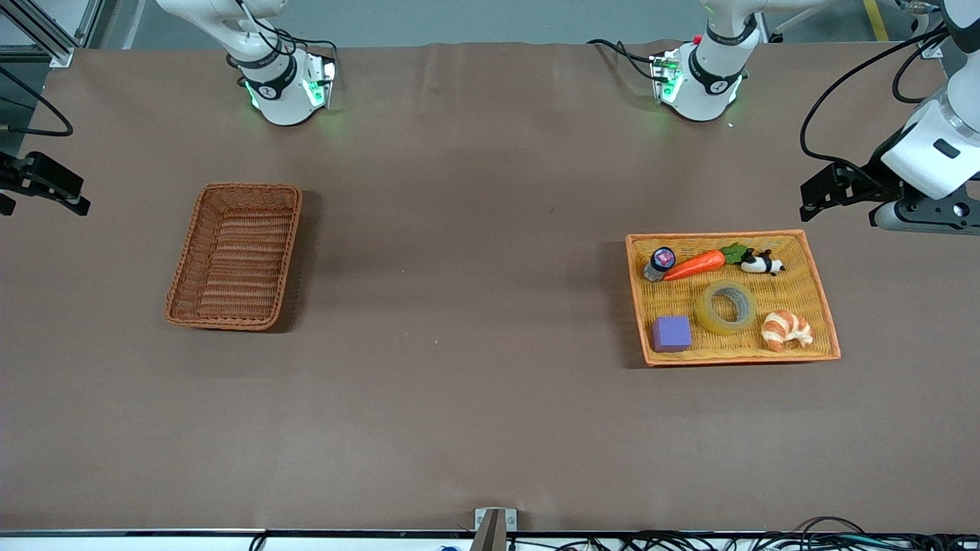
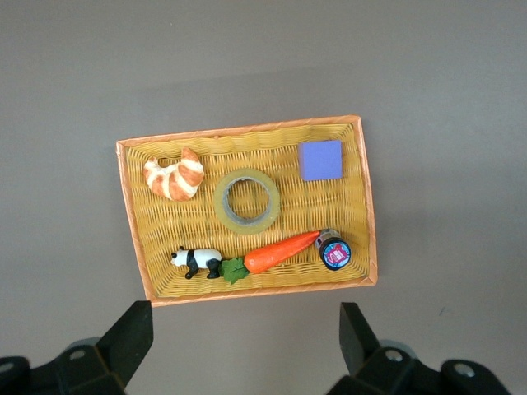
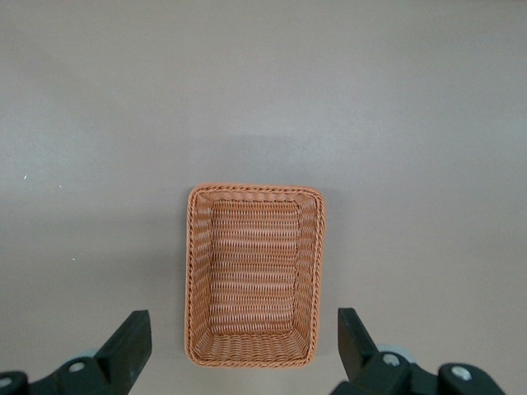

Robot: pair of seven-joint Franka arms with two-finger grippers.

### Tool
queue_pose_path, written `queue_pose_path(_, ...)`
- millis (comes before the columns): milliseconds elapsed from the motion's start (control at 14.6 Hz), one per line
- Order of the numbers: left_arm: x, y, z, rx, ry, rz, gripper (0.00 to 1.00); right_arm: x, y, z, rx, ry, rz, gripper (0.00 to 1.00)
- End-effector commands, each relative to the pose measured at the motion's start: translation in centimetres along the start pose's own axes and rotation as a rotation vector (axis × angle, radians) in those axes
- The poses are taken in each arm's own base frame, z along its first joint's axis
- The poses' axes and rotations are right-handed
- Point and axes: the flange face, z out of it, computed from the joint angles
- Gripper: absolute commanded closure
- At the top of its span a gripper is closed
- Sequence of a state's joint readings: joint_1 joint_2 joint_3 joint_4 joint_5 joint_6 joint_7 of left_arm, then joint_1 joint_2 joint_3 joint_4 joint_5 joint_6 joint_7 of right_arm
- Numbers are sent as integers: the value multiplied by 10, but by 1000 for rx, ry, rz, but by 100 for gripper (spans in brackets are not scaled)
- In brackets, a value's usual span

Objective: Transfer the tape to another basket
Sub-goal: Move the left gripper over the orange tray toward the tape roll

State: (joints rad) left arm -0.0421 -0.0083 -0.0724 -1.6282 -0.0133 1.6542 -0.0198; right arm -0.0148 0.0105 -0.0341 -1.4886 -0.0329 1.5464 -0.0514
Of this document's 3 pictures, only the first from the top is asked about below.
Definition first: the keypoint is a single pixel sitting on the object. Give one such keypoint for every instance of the toy croissant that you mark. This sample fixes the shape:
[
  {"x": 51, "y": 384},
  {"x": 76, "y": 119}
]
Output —
[{"x": 785, "y": 329}]

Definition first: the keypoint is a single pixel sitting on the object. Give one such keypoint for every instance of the brown wicker basket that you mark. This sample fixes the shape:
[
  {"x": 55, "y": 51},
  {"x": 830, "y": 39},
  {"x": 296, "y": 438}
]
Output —
[{"x": 237, "y": 260}]

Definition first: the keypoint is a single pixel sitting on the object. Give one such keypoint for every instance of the small jar with purple lid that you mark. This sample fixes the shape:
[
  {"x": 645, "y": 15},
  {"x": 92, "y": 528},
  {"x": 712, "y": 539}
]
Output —
[{"x": 660, "y": 262}]

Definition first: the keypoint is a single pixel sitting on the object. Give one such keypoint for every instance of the aluminium frame profile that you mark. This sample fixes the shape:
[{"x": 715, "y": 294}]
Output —
[{"x": 53, "y": 46}]

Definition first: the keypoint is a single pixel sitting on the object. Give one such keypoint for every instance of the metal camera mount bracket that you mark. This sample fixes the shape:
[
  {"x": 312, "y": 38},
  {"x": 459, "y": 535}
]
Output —
[{"x": 495, "y": 528}]

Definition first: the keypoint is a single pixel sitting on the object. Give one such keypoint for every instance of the white table edge rail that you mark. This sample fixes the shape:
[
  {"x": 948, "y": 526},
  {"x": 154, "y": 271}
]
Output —
[{"x": 153, "y": 542}]

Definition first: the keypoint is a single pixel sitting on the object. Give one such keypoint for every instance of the purple cube block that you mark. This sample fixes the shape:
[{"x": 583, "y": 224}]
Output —
[{"x": 671, "y": 334}]

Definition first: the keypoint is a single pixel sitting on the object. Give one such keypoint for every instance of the black white panda toy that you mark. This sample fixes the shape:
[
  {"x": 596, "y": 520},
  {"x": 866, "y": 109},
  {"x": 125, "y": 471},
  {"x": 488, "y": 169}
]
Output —
[{"x": 759, "y": 264}]

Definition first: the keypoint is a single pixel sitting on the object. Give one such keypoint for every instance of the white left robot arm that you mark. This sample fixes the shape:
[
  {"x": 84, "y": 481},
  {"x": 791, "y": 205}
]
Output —
[{"x": 704, "y": 84}]

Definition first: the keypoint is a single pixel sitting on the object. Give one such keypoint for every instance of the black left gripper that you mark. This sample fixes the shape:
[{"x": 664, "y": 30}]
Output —
[{"x": 870, "y": 180}]

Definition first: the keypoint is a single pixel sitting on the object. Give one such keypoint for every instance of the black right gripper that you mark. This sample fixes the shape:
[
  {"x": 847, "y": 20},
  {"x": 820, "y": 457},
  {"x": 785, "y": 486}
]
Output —
[{"x": 17, "y": 174}]

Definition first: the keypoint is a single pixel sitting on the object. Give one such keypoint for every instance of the orange toy carrot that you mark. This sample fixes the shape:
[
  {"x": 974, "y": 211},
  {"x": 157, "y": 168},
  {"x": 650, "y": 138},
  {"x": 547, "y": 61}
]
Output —
[{"x": 697, "y": 265}]

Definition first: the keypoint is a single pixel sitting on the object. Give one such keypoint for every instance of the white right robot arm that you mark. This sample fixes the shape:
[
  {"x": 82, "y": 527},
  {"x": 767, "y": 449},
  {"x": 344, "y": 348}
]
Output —
[{"x": 283, "y": 99}]

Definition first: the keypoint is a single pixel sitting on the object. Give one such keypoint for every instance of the orange flat wicker basket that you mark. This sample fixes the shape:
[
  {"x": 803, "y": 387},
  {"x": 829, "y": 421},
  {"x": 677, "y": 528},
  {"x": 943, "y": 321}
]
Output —
[{"x": 796, "y": 295}]

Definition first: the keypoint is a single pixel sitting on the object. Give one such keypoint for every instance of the yellow clear tape roll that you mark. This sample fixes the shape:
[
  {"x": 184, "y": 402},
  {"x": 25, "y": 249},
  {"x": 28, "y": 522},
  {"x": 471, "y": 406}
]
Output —
[{"x": 708, "y": 315}]

